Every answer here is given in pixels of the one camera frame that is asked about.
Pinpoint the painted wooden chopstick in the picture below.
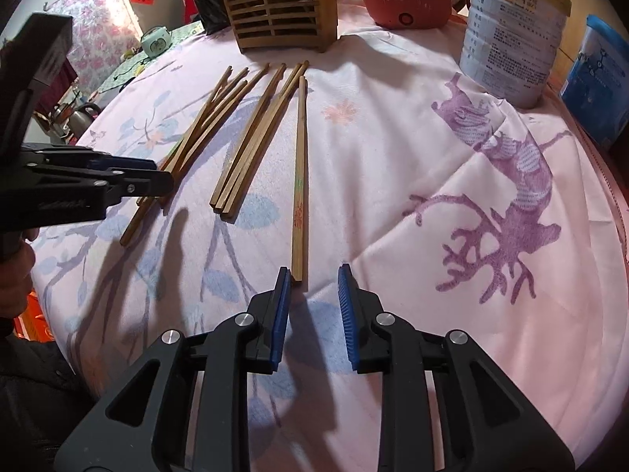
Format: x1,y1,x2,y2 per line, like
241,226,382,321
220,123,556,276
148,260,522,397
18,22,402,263
291,76,307,284

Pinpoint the person's left hand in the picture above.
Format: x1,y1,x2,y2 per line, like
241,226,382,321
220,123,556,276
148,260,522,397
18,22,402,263
0,229,39,319

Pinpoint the stainless steel kettle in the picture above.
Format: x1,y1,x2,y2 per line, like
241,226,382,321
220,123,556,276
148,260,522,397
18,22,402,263
60,102,101,138

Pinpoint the pink floral hanging curtain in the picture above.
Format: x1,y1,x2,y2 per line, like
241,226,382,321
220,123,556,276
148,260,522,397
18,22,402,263
46,0,142,94

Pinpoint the mint green small appliance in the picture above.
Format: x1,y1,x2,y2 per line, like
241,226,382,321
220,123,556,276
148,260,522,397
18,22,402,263
141,26,172,59

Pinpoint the pink floral tablecloth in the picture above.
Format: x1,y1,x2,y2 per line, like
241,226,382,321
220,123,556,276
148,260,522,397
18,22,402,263
33,3,628,471

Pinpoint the black container beside holder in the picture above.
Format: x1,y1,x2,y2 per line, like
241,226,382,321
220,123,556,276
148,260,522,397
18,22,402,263
194,0,230,35

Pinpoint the wooden slatted utensil holder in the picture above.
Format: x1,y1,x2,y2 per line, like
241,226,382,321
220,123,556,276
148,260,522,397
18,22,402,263
224,0,338,51

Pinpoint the blue plastic package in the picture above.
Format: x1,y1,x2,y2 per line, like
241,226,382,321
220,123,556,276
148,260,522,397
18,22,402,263
560,15,628,149

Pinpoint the milk powder tin gold lid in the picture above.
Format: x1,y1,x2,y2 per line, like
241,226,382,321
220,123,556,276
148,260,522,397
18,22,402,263
460,0,572,109

